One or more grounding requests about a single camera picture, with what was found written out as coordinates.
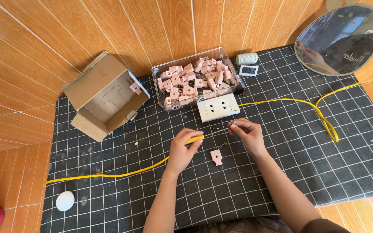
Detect clear plastic container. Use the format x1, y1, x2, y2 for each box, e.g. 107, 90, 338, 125
151, 47, 241, 112

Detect yellow electric cable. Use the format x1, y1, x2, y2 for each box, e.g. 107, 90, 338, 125
45, 82, 361, 186

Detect pink plug in cardboard box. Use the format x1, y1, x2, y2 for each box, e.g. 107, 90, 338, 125
129, 81, 143, 95

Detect spool of pale green thread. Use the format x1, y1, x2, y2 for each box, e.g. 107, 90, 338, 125
236, 52, 258, 66

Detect pink plug cover half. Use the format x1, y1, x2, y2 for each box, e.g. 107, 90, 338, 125
210, 149, 223, 166

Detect heap of pink plugs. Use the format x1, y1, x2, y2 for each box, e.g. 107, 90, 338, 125
157, 57, 236, 108

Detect person's patterned clothing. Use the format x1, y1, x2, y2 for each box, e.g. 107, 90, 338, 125
174, 215, 351, 233

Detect person's right hand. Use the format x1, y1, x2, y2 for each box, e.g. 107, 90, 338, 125
228, 118, 267, 158

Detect person's left hand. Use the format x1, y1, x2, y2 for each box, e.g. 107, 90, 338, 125
166, 128, 204, 175

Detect black grid-patterned mat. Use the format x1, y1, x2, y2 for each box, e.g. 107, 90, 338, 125
40, 45, 373, 233

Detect open cardboard box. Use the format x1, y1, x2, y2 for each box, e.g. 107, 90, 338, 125
62, 51, 151, 142

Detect white egg-shaped object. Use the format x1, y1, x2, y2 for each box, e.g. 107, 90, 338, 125
56, 191, 75, 212

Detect small white digital clock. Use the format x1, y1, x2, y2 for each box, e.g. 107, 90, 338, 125
239, 65, 259, 77

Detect white double wall socket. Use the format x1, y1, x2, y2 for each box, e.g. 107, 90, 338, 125
196, 93, 241, 123

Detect round wooden-framed mirror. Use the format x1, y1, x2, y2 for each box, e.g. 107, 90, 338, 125
294, 0, 373, 76

